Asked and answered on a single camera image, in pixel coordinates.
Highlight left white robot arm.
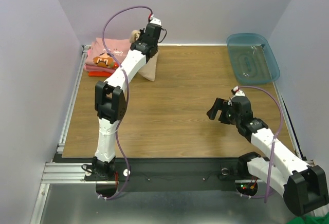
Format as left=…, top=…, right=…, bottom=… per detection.
left=92, top=18, right=162, bottom=180

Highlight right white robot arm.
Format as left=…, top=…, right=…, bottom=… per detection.
left=207, top=95, right=328, bottom=216

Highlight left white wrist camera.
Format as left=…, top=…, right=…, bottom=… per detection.
left=148, top=14, right=162, bottom=26

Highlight pink printed folded t shirt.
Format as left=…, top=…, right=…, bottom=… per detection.
left=84, top=38, right=131, bottom=73

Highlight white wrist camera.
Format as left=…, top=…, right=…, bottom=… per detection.
left=231, top=86, right=245, bottom=98
left=148, top=14, right=162, bottom=26

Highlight teal plastic bin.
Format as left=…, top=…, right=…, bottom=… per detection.
left=226, top=33, right=280, bottom=86

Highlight beige t shirt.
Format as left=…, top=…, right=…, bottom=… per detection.
left=129, top=30, right=159, bottom=82

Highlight green cloth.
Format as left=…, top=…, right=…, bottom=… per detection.
left=287, top=214, right=328, bottom=224

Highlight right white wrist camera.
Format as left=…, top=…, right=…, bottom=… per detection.
left=231, top=86, right=245, bottom=98

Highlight plain pink folded t shirt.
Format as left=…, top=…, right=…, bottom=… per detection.
left=84, top=47, right=119, bottom=73

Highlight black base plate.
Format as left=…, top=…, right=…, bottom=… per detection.
left=82, top=157, right=258, bottom=192

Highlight red folded t shirt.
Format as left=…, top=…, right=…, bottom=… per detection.
left=88, top=71, right=112, bottom=78

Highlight aluminium table frame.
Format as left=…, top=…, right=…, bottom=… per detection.
left=28, top=44, right=322, bottom=224

